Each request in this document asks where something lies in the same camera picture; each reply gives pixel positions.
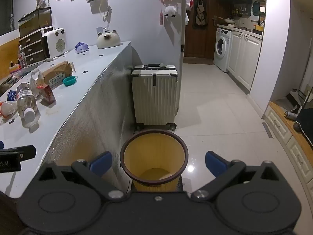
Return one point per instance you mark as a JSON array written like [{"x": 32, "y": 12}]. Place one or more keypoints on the white sheep plush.
[{"x": 170, "y": 11}]

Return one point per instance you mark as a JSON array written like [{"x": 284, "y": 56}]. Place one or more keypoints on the pink hanging tag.
[{"x": 161, "y": 18}]

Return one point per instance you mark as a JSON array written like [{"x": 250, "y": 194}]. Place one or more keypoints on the teal plastic bowl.
[{"x": 69, "y": 81}]

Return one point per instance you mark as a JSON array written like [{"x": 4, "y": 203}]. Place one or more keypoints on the yellow trash bin brown rim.
[{"x": 151, "y": 156}]

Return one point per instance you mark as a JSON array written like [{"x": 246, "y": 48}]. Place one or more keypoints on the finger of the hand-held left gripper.
[{"x": 27, "y": 153}]

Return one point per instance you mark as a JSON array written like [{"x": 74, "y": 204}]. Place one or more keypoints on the small blue plastic gadget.
[{"x": 81, "y": 47}]

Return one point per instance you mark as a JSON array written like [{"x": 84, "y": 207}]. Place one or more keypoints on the small red packet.
[{"x": 47, "y": 94}]

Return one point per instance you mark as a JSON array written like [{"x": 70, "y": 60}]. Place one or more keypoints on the dark cloth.
[{"x": 305, "y": 124}]

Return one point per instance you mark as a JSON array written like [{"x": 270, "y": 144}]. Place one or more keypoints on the brown wooden door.
[{"x": 207, "y": 39}]

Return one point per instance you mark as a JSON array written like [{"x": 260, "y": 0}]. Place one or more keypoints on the glass fish tank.
[{"x": 34, "y": 22}]

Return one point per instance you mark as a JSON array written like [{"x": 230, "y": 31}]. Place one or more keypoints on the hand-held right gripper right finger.
[{"x": 215, "y": 164}]

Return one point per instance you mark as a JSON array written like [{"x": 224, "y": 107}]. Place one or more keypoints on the white washing machine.
[{"x": 222, "y": 46}]

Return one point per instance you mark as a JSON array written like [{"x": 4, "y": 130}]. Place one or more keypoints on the paper trash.
[{"x": 56, "y": 73}]

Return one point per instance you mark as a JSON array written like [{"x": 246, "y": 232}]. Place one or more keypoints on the white cat-shaped ornament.
[{"x": 107, "y": 40}]

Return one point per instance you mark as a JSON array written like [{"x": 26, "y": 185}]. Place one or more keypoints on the white fan heater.
[{"x": 55, "y": 42}]

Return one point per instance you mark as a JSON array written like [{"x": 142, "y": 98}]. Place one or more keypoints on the clear plastic bottle white cap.
[{"x": 25, "y": 100}]

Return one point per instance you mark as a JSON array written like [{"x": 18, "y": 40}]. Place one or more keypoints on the dark desktop drawer organizer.
[{"x": 33, "y": 46}]

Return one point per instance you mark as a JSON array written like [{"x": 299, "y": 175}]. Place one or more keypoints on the clear plastic container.
[{"x": 36, "y": 78}]

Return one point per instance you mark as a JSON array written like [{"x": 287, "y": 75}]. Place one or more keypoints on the metal spray can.
[{"x": 290, "y": 115}]

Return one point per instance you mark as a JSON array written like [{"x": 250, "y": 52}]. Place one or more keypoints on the white kitchen cabinets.
[{"x": 242, "y": 58}]

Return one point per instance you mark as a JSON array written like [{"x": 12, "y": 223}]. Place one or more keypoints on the blue and white packet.
[{"x": 11, "y": 96}]

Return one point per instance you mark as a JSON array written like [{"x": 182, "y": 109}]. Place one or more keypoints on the small bottle red label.
[{"x": 22, "y": 57}]

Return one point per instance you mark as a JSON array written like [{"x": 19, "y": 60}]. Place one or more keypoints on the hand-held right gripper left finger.
[{"x": 101, "y": 162}]

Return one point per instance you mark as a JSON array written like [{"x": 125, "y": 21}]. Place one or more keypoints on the white drawer bench wooden top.
[{"x": 281, "y": 127}]

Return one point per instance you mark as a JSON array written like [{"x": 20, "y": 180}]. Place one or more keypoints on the white ribbed suitcase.
[{"x": 154, "y": 95}]

